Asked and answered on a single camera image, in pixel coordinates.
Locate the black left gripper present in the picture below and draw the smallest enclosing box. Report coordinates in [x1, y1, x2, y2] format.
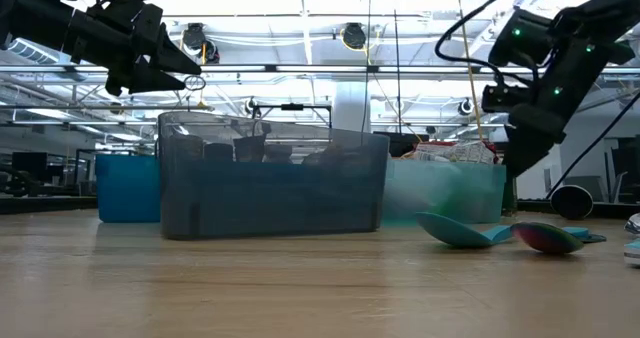
[67, 0, 203, 98]

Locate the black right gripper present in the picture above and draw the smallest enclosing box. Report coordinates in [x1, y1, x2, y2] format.
[503, 72, 577, 179]

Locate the teal translucent plastic bin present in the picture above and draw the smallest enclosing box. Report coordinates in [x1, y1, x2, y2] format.
[381, 156, 508, 228]

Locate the teal plastic spoon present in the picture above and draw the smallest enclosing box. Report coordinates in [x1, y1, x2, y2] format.
[415, 211, 607, 251]

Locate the black computer case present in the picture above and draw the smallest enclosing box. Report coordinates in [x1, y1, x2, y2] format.
[387, 131, 432, 154]

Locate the blue plastic bin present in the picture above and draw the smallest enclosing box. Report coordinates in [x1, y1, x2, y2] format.
[94, 152, 162, 224]

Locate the long ceiling light strip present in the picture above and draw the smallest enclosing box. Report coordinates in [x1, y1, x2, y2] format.
[152, 63, 506, 75]

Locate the black computer monitor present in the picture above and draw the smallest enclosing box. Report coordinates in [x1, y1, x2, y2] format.
[10, 151, 50, 182]

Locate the grey translucent plastic bin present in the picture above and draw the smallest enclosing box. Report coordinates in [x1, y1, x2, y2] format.
[157, 110, 391, 241]

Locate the white building column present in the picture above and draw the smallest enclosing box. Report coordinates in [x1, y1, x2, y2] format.
[332, 80, 374, 134]

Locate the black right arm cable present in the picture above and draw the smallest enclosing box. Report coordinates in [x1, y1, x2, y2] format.
[546, 90, 640, 200]

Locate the yellow hanging cable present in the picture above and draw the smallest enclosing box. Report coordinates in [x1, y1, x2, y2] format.
[453, 0, 489, 144]

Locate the small purple spoon gold handle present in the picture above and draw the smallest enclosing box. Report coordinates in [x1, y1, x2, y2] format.
[509, 221, 586, 256]

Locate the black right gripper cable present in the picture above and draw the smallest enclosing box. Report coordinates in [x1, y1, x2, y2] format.
[433, 0, 524, 87]

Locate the thin black hanging cable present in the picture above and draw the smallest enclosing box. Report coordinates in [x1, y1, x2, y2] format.
[360, 0, 374, 134]
[391, 0, 404, 134]

